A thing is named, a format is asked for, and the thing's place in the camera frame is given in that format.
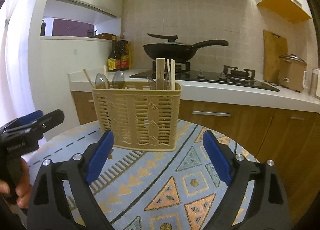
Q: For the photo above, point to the dark soy sauce bottle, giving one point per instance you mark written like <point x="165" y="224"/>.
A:
<point x="113" y="62"/>

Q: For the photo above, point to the wooden cutting board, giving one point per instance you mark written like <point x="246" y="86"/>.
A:
<point x="272" y="57"/>

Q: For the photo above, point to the metal spoon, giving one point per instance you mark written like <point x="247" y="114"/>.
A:
<point x="101" y="81"/>
<point x="118" y="78"/>

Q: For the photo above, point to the black gas stove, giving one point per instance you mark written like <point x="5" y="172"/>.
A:
<point x="212" y="79"/>

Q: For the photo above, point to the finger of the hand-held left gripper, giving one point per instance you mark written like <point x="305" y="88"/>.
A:
<point x="31" y="117"/>
<point x="52" y="120"/>

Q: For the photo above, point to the beige plastic utensil basket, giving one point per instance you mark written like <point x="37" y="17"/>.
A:
<point x="135" y="115"/>

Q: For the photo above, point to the wooden chopstick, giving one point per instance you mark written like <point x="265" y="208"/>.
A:
<point x="105" y="69"/>
<point x="168" y="67"/>
<point x="88" y="77"/>
<point x="173" y="74"/>

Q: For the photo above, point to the blue patterned tablecloth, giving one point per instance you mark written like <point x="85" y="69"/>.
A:
<point x="162" y="170"/>

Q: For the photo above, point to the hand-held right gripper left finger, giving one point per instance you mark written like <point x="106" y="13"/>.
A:
<point x="100" y="155"/>

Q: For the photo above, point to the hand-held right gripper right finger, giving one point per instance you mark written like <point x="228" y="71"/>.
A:
<point x="217" y="157"/>

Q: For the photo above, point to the brown rice cooker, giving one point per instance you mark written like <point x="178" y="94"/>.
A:
<point x="291" y="74"/>

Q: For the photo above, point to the glass wok lid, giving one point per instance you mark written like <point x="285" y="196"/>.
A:
<point x="165" y="37"/>

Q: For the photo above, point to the red label sauce bottle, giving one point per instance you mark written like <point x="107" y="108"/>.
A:
<point x="124" y="57"/>

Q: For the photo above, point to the black wok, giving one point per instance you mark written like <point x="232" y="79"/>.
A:
<point x="170" y="52"/>

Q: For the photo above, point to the person's left hand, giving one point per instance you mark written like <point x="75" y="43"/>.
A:
<point x="25" y="190"/>

